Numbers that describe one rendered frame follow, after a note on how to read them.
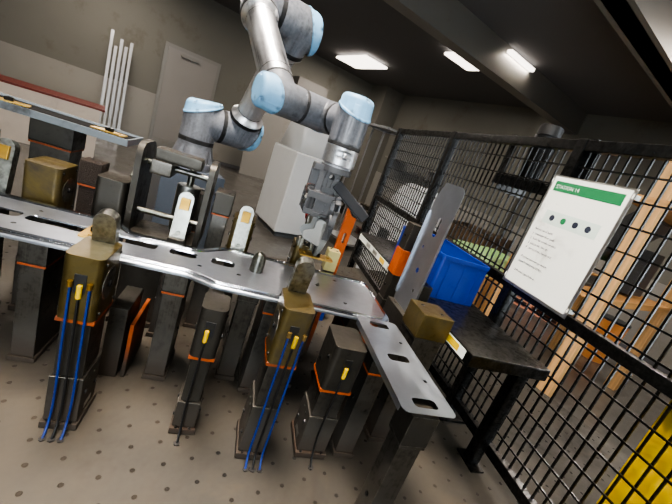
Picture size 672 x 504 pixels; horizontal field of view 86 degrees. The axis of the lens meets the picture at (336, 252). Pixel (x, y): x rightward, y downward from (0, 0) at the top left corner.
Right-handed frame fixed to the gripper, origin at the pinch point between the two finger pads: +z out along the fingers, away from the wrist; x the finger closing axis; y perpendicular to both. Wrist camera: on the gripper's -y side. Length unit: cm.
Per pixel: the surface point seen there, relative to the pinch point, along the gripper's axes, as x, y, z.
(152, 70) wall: -810, 250, -43
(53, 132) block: -30, 69, -4
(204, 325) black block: 20.4, 21.0, 13.1
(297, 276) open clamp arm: 17.8, 6.8, 0.7
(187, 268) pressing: 7.4, 27.1, 8.7
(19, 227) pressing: 6, 57, 8
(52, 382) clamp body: 21, 43, 29
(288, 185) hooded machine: -374, -34, 41
